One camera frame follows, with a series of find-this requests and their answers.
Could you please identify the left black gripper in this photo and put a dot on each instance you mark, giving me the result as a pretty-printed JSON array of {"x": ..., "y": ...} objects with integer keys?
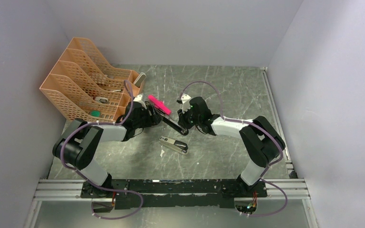
[{"x": 153, "y": 119}]

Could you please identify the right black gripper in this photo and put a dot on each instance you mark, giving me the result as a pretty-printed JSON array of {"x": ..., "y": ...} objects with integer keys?
[{"x": 182, "y": 118}]

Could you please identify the beige black stapler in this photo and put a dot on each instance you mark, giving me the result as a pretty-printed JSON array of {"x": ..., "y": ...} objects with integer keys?
[{"x": 176, "y": 145}]

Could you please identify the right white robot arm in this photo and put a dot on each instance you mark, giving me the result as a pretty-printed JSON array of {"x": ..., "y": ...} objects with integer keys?
[{"x": 261, "y": 140}]

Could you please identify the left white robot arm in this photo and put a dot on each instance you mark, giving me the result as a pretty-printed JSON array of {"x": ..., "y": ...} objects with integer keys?
[{"x": 78, "y": 143}]

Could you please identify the silver tape dispenser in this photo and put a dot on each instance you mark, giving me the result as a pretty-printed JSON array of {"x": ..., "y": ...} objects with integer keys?
[{"x": 102, "y": 100}]

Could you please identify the grey white device in organizer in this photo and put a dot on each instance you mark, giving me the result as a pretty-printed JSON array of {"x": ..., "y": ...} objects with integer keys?
[{"x": 140, "y": 79}]

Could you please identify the green round object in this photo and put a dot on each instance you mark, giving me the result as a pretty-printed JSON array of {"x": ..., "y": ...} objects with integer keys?
[{"x": 95, "y": 113}]

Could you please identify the orange mesh file organizer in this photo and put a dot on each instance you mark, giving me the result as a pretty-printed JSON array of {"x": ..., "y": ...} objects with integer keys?
[{"x": 80, "y": 74}]

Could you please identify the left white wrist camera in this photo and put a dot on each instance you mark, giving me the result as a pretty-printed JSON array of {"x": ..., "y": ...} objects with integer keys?
[{"x": 139, "y": 98}]

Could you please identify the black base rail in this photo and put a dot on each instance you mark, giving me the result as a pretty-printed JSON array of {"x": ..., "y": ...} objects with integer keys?
[{"x": 173, "y": 193}]

